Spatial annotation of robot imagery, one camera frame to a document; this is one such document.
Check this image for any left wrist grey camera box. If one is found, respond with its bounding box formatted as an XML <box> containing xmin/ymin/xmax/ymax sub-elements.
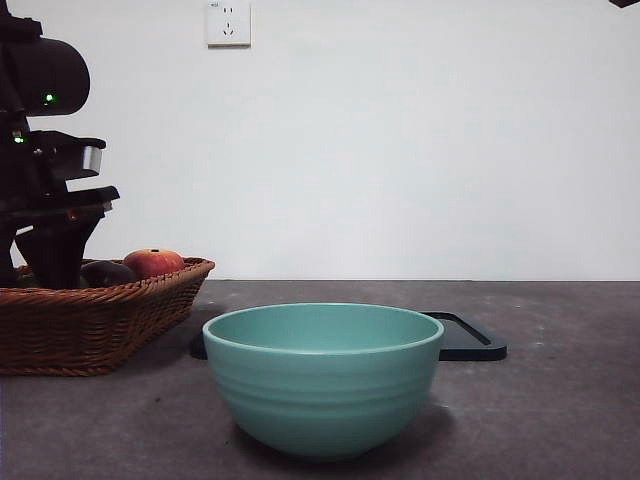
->
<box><xmin>30</xmin><ymin>130</ymin><xmax>107</xmax><ymax>180</ymax></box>

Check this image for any dark purple round fruit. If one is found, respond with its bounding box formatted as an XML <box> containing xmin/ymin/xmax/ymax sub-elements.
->
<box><xmin>79</xmin><ymin>260</ymin><xmax>139</xmax><ymax>289</ymax></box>

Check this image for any brown wicker basket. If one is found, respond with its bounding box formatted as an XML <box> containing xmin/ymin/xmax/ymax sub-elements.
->
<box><xmin>0</xmin><ymin>256</ymin><xmax>217</xmax><ymax>377</ymax></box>

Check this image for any white wall power socket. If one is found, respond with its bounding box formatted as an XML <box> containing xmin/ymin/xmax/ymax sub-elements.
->
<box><xmin>207</xmin><ymin>0</ymin><xmax>253</xmax><ymax>50</ymax></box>

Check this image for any teal ceramic bowl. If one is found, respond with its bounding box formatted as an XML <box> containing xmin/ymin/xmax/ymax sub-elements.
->
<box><xmin>202</xmin><ymin>302</ymin><xmax>446</xmax><ymax>462</ymax></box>

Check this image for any black rectangular tray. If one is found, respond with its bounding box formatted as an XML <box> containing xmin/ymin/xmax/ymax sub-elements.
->
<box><xmin>190</xmin><ymin>311</ymin><xmax>509</xmax><ymax>362</ymax></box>

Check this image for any red apple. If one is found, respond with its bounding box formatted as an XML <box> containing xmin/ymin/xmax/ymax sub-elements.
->
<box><xmin>123</xmin><ymin>248</ymin><xmax>186</xmax><ymax>280</ymax></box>

